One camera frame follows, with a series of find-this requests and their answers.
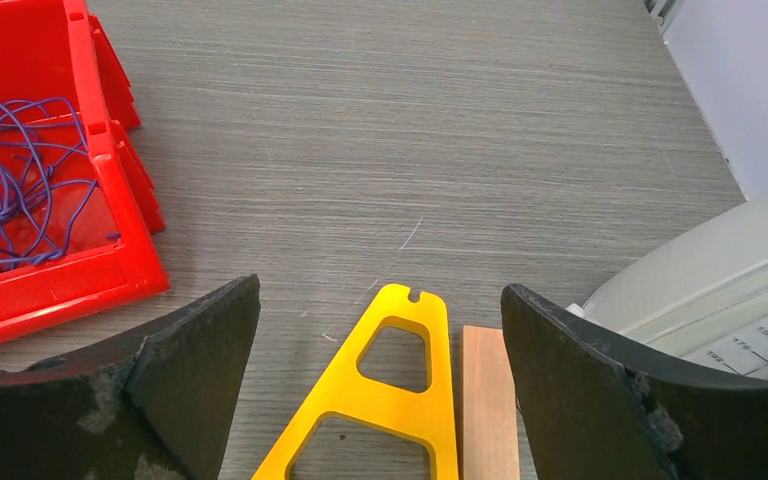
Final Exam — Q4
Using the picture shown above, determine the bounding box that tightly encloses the small tan wooden block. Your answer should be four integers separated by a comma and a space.
460, 325, 520, 480

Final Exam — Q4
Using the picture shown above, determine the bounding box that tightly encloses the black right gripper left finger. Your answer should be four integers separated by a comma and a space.
0, 275, 260, 479

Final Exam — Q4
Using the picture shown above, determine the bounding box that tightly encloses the red plastic bin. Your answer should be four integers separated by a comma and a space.
0, 1, 169, 343

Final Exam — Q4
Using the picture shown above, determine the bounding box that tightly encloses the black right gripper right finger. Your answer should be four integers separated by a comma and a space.
500, 284, 768, 479

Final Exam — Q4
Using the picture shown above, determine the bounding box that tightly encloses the yellow triangle block right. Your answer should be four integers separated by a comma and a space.
254, 284, 459, 479

